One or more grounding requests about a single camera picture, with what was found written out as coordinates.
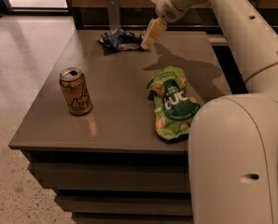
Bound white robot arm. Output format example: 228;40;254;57
143;0;278;224

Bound green snack bag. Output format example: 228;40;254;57
146;66;202;140

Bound grey drawer cabinet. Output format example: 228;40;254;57
9;30;230;224

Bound blue chip bag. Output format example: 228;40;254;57
98;28;143;51

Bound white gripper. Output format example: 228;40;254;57
141;0;193;49

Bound metal wall bracket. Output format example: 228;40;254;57
249;0;261;8
106;0;120;30

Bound left metal wall bracket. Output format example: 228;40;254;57
106;0;120;30

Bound right metal wall bracket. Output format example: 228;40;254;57
249;0;261;8

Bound gold soda can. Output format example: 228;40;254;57
59;67;92;116

